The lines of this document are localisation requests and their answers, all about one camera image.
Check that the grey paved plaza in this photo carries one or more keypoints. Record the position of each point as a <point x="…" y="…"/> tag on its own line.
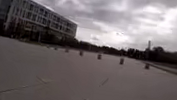
<point x="71" y="80"/>

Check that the row of bollards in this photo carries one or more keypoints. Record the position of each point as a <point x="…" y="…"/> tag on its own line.
<point x="122" y="61"/>

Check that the large pale multistorey building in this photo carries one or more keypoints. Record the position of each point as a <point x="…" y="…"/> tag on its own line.
<point x="21" y="12"/>

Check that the row of trees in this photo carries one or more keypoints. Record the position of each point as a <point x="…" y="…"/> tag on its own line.
<point x="169" y="56"/>

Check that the raised kerb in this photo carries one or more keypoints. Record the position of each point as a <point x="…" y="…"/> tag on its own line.
<point x="174" y="70"/>

